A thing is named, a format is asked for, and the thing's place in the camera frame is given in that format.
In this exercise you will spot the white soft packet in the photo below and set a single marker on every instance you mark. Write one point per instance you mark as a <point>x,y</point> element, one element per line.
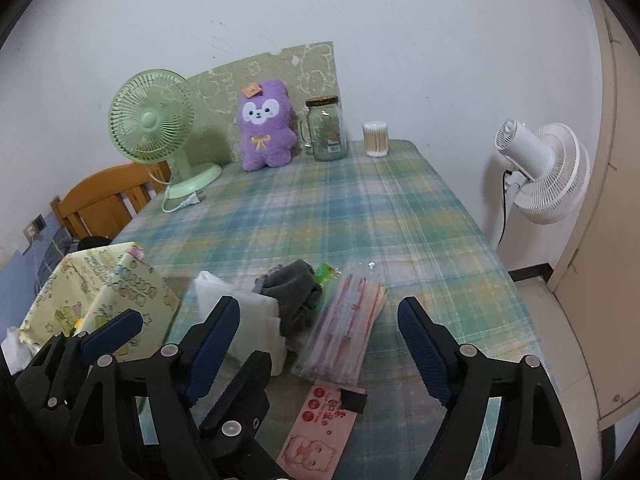
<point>255,320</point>

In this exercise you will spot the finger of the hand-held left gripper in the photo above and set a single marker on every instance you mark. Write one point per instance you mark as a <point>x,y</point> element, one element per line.
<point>240,390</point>
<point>114,331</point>

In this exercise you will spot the green cartoon tissue pack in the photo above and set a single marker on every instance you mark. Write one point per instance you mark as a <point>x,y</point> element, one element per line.
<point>327,273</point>

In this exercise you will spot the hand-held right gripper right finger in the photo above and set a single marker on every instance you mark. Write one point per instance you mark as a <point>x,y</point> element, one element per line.
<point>425,355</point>

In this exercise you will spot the pink printed envelope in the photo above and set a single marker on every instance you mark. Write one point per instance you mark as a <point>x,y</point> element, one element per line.
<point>310,440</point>

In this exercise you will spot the grey knitted cloth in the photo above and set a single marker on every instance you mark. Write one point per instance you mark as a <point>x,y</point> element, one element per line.
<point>292,290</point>

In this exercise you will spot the plaid tablecloth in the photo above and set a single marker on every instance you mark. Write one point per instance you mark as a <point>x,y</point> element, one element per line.
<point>320,210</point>

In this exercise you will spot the glass jar mug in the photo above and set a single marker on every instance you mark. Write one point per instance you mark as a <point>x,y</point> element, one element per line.
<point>327,132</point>

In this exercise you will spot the yellow cartoon gift bag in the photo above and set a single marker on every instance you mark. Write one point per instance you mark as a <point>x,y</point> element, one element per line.
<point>115,290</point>

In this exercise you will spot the purple plush toy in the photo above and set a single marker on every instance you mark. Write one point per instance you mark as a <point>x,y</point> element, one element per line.
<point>265,130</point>

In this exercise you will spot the wooden chair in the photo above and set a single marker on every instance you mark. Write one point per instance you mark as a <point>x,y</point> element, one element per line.
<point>100,200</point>

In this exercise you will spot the white standing fan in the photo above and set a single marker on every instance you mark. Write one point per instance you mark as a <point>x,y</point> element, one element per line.
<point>545,170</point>

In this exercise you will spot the clear packet of chopsticks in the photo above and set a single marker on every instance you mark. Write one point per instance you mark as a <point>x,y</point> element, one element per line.
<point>345,325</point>

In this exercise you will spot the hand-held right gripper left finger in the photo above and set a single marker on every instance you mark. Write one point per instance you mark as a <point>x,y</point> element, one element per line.
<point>215,350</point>

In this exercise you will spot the white plastic bag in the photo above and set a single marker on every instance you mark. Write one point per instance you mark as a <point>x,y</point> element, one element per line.
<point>14,347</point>

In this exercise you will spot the beige wooden door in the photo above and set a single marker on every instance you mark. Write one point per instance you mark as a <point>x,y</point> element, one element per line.
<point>600,210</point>

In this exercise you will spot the green desk fan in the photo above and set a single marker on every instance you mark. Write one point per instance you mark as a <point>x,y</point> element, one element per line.
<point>150,122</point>

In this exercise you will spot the dark cloth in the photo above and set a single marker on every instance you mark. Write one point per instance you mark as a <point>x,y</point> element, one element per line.
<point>60,247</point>

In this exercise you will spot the green patterned board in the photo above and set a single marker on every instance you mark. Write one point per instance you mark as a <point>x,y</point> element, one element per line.
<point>220,85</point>

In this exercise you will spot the wall outlet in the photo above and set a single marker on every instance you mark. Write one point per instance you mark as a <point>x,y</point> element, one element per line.
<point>33,229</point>

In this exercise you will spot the cotton swab container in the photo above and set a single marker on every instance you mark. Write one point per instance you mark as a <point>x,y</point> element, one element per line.
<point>375,139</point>

